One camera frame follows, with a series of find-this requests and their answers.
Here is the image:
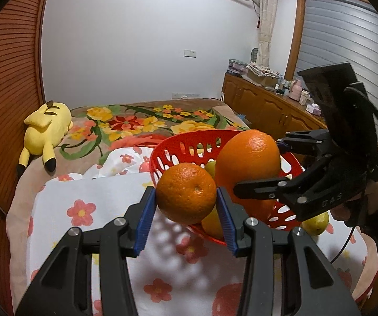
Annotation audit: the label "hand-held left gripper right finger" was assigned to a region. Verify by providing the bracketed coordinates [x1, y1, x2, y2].
[217, 187, 362, 316]

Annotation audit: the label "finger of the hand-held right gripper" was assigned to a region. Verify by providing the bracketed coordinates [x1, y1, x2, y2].
[276, 129, 333, 157]
[233, 176, 297, 202]

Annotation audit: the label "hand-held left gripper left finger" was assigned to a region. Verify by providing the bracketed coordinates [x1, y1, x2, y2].
[14, 186, 157, 316]

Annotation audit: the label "large orange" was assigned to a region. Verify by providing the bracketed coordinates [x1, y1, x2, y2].
[215, 130, 282, 221]

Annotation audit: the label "small mandarin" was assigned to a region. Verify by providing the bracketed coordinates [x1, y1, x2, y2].
[156, 163, 217, 225]

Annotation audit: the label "red perforated plastic basket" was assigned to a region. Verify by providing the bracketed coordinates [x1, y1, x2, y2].
[150, 130, 306, 247]

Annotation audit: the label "strawberry print tablecloth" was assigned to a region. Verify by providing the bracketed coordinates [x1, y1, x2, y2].
[28, 145, 374, 316]

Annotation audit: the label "pink kettle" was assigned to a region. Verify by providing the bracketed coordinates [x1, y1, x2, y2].
[289, 80, 304, 101]

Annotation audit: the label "wooden cabinet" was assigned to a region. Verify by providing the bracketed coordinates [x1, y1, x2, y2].
[222, 72, 329, 139]

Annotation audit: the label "patterned cloth box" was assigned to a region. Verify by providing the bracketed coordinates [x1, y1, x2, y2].
[246, 62, 281, 87]

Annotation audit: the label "floral blanket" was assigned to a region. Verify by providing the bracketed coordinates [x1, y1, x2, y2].
[59, 100, 252, 172]

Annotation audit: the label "clear plastic storage boxes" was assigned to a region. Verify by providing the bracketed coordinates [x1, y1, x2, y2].
[228, 58, 250, 75]

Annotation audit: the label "grey window blind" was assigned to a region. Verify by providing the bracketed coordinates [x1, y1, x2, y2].
[297, 0, 378, 129]

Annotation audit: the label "beige bed sheet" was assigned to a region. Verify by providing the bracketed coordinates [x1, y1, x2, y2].
[6, 156, 111, 303]

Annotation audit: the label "cream curtain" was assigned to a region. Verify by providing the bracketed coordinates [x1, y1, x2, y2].
[256, 0, 279, 70]

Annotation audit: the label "yellow plush toy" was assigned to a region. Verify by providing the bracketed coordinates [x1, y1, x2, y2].
[17, 100, 74, 176]

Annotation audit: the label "brown louvered wardrobe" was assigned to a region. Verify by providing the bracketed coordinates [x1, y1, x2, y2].
[0, 0, 54, 316]

